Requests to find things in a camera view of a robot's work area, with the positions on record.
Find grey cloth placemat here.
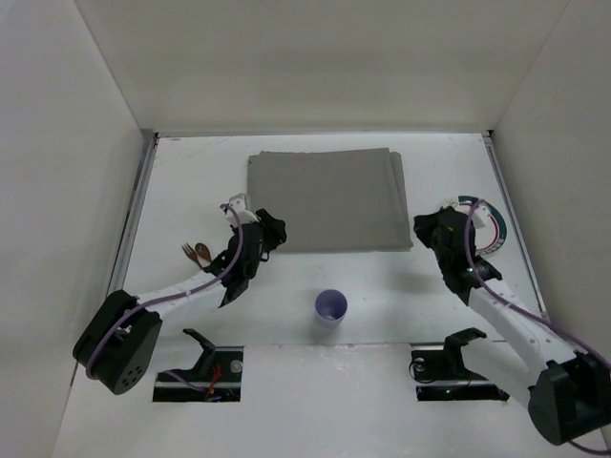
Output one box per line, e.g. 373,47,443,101
247,148,412,253

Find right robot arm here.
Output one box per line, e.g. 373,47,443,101
412,207,610,446

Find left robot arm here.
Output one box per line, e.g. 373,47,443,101
73,204,287,395

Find white plate green rim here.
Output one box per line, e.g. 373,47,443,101
451,195,508,256

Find brown wooden spoon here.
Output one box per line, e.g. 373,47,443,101
195,242,212,265

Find brown wooden fork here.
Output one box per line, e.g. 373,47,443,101
181,243,204,270

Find purple plastic cup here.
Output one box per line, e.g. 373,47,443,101
314,289,348,327

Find white front cover board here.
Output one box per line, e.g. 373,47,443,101
53,345,580,457

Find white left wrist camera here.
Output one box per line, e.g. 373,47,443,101
221,193,259,227

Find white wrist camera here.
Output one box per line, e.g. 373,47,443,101
221,193,259,227
442,198,493,230

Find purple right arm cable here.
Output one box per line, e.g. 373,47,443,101
465,199,611,454

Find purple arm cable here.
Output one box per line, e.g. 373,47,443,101
465,199,611,454
85,202,247,383

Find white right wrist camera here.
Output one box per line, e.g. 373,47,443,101
442,198,493,230

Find right aluminium table rail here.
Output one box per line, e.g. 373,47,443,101
481,131,550,320

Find aluminium table rail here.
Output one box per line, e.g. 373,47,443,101
105,129,158,297
481,131,550,320

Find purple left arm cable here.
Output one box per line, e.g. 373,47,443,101
85,202,247,383

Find left aluminium table rail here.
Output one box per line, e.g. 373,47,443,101
105,129,158,297

